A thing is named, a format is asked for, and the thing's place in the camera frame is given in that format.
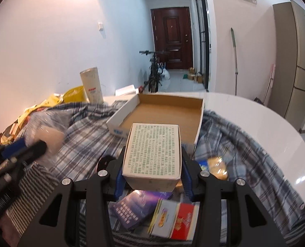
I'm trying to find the gold blue cigarette pack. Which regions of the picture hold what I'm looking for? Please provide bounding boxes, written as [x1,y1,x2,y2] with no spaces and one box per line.
[198,156,228,180]

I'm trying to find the clear plastic bagged item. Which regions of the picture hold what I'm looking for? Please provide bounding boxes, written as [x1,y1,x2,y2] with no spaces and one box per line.
[24,110,70,169]

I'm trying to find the red white cigarette pack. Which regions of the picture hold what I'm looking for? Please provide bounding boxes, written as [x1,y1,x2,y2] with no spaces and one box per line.
[148,200,199,241]

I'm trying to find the white green-text box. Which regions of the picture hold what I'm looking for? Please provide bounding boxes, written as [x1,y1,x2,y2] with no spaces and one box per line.
[122,123,182,192]

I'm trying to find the black white striped cloth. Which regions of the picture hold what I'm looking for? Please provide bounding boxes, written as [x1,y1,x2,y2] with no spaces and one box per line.
[3,164,305,247]

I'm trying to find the blue plaid shirt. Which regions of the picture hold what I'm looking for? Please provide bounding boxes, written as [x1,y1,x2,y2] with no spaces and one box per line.
[15,101,305,247]

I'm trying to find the yellow plastic bag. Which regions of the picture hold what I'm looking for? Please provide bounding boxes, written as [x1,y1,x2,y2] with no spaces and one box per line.
[62,85,87,103]

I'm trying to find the open cardboard tray box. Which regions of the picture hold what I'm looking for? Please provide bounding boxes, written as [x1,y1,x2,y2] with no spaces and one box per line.
[107,93,204,156]

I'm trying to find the white cylindrical tube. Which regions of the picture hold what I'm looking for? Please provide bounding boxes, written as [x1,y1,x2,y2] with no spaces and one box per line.
[80,67,103,104]

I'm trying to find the cardboard boxes by door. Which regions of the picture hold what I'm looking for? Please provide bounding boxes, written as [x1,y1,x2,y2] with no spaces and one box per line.
[183,68,204,84]

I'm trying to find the white plastic bag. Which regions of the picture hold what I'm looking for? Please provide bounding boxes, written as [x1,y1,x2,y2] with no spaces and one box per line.
[159,68,170,81]

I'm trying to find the black bicycle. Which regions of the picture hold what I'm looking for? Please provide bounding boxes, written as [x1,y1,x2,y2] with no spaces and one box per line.
[139,50,169,94]

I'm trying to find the beige refrigerator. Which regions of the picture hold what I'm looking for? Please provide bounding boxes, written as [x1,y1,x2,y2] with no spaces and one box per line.
[268,0,305,130]

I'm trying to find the dark red entrance door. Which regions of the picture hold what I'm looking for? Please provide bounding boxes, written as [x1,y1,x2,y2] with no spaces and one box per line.
[151,7,193,70]

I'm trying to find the long-handled mop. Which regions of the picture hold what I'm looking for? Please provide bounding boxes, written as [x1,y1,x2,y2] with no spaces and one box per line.
[230,27,239,96]

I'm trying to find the white wall switch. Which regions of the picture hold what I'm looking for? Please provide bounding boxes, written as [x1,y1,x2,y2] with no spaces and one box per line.
[98,22,104,31]

